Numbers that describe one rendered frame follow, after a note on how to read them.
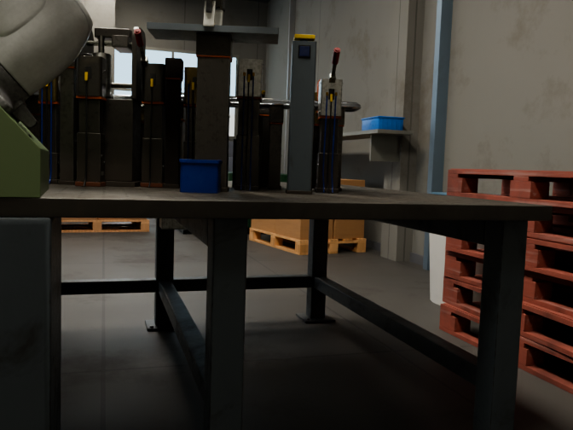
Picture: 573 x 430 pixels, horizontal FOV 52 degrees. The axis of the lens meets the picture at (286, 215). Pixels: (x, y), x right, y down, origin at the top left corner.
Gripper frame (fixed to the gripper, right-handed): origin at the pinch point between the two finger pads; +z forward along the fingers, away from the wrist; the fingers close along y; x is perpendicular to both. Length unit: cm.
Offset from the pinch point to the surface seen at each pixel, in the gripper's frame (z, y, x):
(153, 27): 3.7, -6.9, 15.1
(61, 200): 49, -57, 16
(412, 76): -37, 338, -95
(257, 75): 12.1, 15.3, -11.3
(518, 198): 47, 76, -113
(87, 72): 16.3, -2.7, 35.7
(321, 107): 20.7, 18.2, -32.2
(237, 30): 2.6, -4.0, -7.9
